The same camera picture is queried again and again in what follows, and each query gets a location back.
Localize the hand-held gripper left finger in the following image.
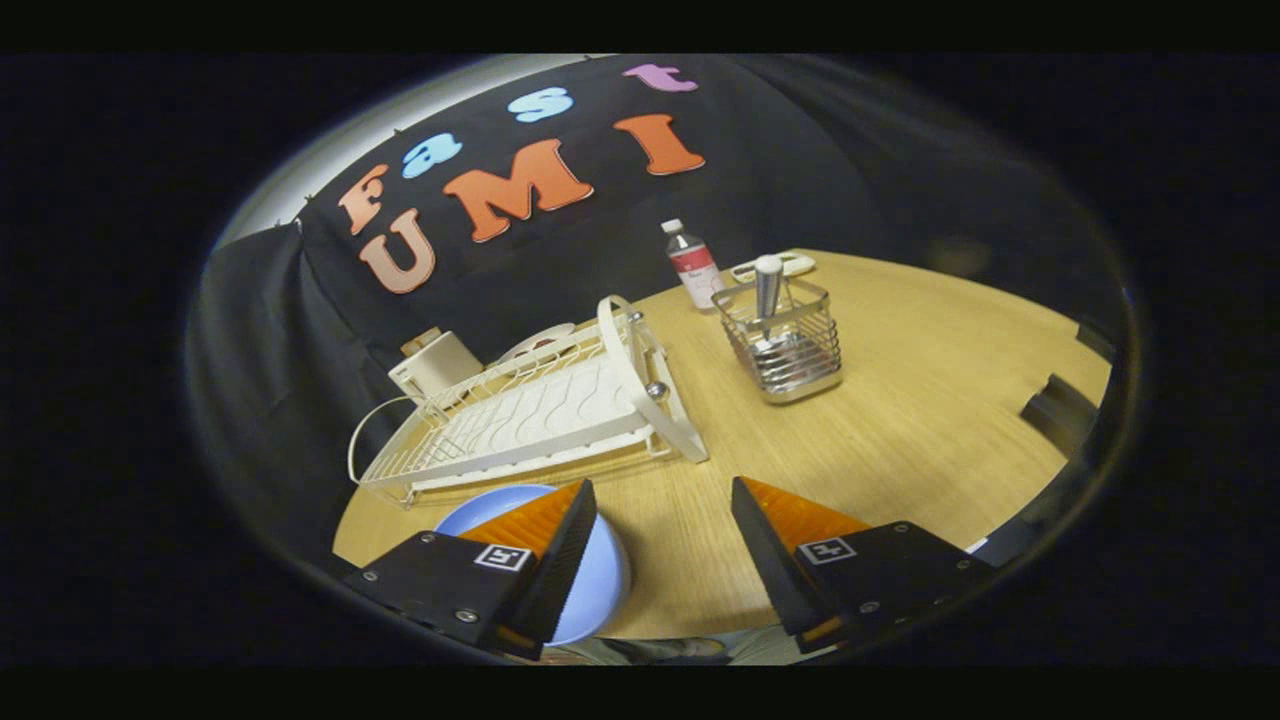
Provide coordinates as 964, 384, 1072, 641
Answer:
344, 478, 599, 662

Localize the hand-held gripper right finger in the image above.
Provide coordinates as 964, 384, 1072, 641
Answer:
731, 476, 998, 655

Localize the blue plate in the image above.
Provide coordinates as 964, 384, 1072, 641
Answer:
433, 484, 633, 646

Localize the white wire dish rack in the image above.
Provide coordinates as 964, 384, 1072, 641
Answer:
347, 295, 710, 509

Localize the metal wire basket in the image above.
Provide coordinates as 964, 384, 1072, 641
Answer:
712, 276, 844, 405

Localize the metal spoon checkered handle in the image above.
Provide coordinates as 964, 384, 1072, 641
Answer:
752, 254, 801, 361

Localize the white round plate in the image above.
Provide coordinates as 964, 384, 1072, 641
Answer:
497, 322, 577, 365

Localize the white toaster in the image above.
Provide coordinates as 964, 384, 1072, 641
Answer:
388, 331, 485, 403

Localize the white divided condiment tray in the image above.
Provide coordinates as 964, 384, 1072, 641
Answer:
729, 252, 817, 285

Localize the clear bottle red label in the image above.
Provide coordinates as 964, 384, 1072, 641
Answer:
661, 219, 726, 311

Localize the black chair back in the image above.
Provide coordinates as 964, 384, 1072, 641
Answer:
1075, 318, 1117, 363
1020, 373, 1101, 456

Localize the black backdrop cloth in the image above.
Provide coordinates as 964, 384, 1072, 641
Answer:
185, 54, 1131, 561

